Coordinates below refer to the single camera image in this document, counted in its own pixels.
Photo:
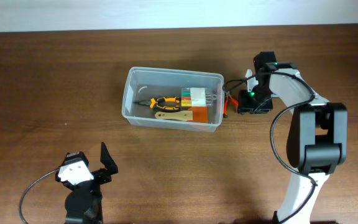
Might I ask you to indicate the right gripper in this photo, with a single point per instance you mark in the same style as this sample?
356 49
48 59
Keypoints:
241 104

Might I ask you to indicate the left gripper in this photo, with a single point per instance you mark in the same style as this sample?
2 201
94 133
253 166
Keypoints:
97 177

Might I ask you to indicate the small red-handled pliers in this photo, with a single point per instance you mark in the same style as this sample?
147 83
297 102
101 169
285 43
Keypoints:
227 100

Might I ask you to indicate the wooden-handled orange scraper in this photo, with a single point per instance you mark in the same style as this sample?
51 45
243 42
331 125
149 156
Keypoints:
192 114

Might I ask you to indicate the clear screwdriver bit case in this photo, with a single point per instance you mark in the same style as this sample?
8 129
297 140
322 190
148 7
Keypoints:
197 97

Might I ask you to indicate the clear plastic container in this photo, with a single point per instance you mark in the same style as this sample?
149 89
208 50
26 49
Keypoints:
144 83

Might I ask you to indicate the orange black long-nose pliers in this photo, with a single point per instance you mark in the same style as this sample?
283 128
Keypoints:
164 104

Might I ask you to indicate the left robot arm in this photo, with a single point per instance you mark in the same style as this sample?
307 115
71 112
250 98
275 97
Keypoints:
84 203

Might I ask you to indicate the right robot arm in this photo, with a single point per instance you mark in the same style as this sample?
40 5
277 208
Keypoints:
317 138

